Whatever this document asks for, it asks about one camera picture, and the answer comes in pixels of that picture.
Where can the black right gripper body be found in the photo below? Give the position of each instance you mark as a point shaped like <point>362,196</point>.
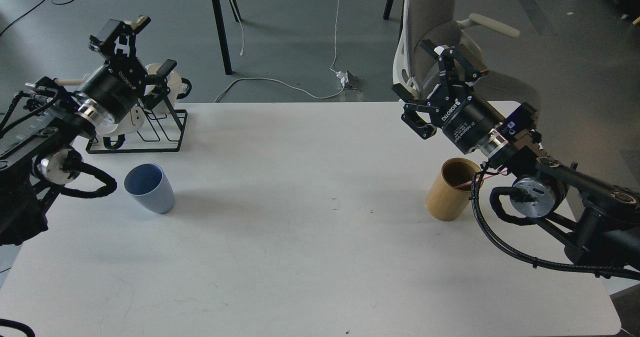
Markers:
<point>463,118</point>

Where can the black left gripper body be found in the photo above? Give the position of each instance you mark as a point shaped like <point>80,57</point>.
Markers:
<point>112,90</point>

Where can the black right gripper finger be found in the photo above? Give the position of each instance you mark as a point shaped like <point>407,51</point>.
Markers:
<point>457,66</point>
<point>411,108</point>

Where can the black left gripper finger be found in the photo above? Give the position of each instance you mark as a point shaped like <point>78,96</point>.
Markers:
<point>159,81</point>
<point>116,40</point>

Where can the blue cup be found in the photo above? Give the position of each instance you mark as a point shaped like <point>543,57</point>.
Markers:
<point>150,187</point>

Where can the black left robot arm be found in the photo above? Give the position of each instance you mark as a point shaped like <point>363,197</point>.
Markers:
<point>42,164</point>

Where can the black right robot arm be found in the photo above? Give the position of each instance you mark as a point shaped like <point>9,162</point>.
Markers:
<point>596,222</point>

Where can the grey office chair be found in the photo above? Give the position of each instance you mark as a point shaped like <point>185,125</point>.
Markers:
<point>415,75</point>

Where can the pink chopstick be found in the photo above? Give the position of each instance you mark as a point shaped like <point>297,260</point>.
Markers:
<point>469,183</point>

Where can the white power adapter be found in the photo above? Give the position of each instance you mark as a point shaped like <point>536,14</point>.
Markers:
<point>348,80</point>

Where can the bamboo cylindrical holder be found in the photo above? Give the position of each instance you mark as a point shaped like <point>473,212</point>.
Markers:
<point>443,201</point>

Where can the black table leg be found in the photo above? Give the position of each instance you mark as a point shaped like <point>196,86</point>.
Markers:
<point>221,31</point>

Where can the black wire dish rack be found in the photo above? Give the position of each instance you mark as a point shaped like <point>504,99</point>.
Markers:
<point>160,133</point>

